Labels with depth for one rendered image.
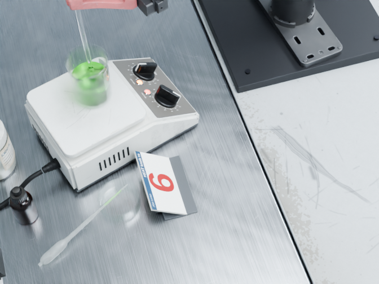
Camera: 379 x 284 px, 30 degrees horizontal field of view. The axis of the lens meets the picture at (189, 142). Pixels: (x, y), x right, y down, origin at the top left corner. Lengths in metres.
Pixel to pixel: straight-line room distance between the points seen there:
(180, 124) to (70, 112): 0.15
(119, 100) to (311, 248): 0.31
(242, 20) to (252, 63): 0.08
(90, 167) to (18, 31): 0.31
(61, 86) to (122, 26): 0.21
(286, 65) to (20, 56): 0.40
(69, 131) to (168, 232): 0.18
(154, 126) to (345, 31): 0.35
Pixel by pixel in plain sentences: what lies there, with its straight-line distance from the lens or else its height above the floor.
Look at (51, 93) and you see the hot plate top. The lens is 0.94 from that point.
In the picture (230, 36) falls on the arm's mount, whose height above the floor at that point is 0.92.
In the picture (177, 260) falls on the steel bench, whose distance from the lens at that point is 0.90.
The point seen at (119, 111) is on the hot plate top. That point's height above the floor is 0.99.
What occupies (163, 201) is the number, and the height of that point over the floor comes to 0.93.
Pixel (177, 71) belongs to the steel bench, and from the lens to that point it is 1.06.
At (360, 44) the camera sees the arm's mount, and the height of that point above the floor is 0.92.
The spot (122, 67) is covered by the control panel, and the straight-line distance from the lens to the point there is 0.99.
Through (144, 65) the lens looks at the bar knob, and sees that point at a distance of 0.98.
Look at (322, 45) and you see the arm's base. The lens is 1.07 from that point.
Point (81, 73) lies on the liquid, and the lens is 0.91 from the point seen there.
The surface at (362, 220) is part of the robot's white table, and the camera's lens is 0.95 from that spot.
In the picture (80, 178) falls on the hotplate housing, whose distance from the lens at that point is 0.92.
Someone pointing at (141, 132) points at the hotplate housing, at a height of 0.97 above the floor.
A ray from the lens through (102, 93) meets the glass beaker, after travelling 0.90.
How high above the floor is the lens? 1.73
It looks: 57 degrees down
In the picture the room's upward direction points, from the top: straight up
